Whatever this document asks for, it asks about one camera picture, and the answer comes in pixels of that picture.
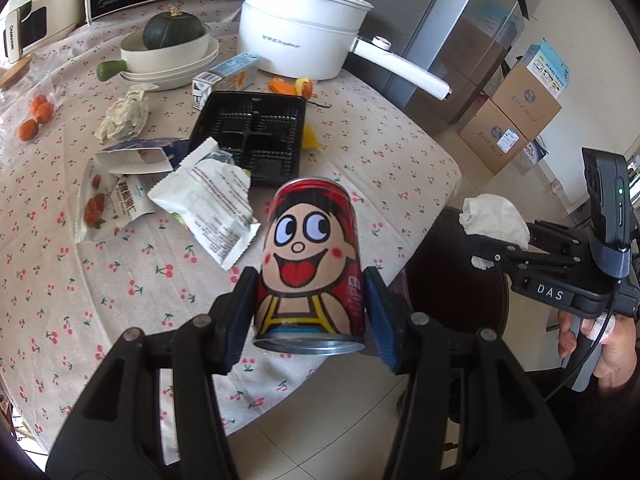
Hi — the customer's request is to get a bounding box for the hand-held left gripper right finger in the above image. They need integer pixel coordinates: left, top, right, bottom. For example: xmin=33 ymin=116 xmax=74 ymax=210
xmin=362 ymin=266 xmax=576 ymax=480

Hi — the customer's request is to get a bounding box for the light blue milk carton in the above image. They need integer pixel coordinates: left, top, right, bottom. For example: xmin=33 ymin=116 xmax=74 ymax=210
xmin=207 ymin=53 xmax=261 ymax=86

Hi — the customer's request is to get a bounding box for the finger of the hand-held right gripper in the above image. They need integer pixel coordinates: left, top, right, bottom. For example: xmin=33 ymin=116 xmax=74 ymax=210
xmin=525 ymin=219 xmax=598 ymax=256
xmin=460 ymin=232 xmax=583 ymax=278

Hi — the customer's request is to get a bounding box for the white appliance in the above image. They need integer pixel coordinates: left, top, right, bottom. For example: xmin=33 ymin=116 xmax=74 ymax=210
xmin=0 ymin=0 xmax=90 ymax=67

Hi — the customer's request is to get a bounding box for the black plastic tray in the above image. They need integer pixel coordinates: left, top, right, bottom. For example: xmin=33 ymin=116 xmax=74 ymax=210
xmin=187 ymin=91 xmax=307 ymax=187

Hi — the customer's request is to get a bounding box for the torn blue white paper box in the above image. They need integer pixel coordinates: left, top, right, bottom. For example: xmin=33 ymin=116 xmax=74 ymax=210
xmin=95 ymin=137 xmax=191 ymax=175

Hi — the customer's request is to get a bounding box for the light blue printed box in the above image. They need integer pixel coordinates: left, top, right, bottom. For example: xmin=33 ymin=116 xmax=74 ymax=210
xmin=522 ymin=37 xmax=571 ymax=91

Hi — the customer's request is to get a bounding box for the cream bowl with green handle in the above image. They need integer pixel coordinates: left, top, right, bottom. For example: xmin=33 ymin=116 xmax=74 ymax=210
xmin=97 ymin=24 xmax=212 ymax=81

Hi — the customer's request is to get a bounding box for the black cable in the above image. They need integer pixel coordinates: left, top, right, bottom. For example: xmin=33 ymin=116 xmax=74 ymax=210
xmin=545 ymin=317 xmax=621 ymax=403

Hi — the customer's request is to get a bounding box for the person's right hand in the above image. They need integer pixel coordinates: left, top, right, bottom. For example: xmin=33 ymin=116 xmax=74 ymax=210
xmin=557 ymin=310 xmax=640 ymax=396

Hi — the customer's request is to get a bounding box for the white tissue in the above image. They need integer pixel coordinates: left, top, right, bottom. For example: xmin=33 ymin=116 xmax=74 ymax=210
xmin=459 ymin=192 xmax=532 ymax=272

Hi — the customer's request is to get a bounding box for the white torn wrapper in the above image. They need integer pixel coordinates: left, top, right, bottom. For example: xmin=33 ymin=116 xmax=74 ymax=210
xmin=148 ymin=137 xmax=261 ymax=272

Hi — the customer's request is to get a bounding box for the small blue white packet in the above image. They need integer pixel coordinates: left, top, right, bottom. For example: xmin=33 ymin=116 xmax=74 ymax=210
xmin=522 ymin=137 xmax=548 ymax=166

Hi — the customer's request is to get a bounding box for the clear plastic bag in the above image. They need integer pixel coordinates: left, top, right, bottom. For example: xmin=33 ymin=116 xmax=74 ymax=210
xmin=0 ymin=72 xmax=68 ymax=146

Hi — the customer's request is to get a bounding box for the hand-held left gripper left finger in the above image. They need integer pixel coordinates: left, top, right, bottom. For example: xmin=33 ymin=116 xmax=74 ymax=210
xmin=45 ymin=265 xmax=261 ymax=480

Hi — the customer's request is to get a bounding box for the dark green pumpkin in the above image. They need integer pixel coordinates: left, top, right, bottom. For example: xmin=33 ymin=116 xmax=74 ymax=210
xmin=142 ymin=6 xmax=205 ymax=51

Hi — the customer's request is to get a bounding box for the wooden board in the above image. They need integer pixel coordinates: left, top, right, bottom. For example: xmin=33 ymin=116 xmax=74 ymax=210
xmin=0 ymin=55 xmax=33 ymax=93

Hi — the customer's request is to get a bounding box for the crumpled beige paper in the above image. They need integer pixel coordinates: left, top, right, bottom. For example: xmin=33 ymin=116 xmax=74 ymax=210
xmin=94 ymin=85 xmax=152 ymax=143

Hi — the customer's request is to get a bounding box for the white electric cooking pot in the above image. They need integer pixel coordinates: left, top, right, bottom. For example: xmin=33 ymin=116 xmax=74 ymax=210
xmin=236 ymin=0 xmax=453 ymax=102

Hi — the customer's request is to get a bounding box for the red cartoon drink can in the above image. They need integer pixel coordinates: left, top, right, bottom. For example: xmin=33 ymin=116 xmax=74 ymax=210
xmin=251 ymin=176 xmax=368 ymax=357

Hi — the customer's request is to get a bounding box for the snack bag with fruit print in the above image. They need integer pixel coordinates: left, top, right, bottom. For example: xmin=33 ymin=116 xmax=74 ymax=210
xmin=75 ymin=160 xmax=156 ymax=243

